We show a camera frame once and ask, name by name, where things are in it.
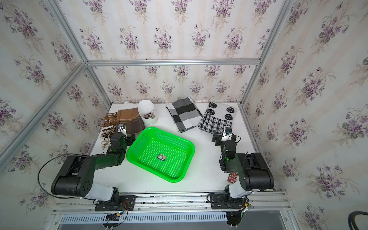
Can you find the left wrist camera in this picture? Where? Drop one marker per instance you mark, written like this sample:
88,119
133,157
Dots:
121,128

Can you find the small label in basket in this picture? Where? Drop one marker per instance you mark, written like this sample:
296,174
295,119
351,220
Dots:
161,157

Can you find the aluminium front rail frame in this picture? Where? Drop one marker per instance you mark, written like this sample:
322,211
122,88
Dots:
267,207

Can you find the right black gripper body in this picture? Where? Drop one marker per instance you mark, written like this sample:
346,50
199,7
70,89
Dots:
219,139

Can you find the smiley houndstooth black white scarf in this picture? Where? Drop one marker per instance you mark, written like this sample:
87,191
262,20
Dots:
217,117

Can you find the white mannequin head cup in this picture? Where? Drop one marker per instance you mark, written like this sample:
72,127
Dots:
147,112

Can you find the grey black checked scarf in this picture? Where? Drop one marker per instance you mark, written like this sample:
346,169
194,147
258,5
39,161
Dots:
185,114

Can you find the small circuit board with wires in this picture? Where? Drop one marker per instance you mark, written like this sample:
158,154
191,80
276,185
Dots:
114,220

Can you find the green plastic basket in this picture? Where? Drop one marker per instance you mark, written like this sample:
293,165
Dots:
153,141

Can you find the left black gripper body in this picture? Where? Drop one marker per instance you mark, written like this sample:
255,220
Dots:
129,141

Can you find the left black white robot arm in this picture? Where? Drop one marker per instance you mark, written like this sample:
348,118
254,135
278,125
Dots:
76,176

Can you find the right red flat box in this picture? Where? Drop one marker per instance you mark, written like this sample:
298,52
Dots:
232,178

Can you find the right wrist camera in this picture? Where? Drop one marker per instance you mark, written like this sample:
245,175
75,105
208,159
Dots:
227,131

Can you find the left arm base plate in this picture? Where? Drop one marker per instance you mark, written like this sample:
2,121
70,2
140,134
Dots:
125,202

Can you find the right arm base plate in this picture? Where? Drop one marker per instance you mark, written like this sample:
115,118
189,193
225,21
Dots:
224,201

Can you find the brown plaid fringed scarf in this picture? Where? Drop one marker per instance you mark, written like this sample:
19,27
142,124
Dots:
129,117

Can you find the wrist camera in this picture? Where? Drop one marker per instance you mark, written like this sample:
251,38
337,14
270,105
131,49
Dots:
121,128
227,131

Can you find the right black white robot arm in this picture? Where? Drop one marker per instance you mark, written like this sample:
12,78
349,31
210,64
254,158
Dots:
252,170

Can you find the aluminium enclosure frame bars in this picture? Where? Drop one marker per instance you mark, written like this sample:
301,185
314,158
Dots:
86,65

